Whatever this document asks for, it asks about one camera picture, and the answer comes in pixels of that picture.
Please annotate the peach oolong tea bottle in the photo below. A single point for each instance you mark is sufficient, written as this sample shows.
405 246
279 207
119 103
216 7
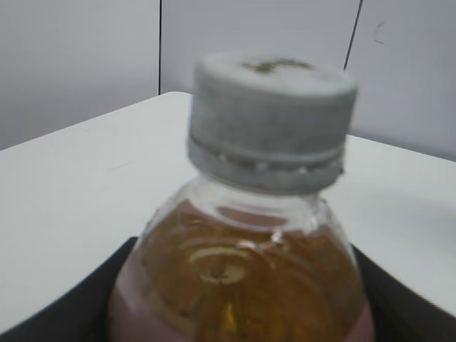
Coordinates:
217 263

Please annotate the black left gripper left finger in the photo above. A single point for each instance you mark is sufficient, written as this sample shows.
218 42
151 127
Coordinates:
81 313

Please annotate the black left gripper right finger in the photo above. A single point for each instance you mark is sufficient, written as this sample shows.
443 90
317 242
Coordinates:
399 314

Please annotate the white bottle cap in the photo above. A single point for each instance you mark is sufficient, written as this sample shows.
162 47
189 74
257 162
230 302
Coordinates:
269 124

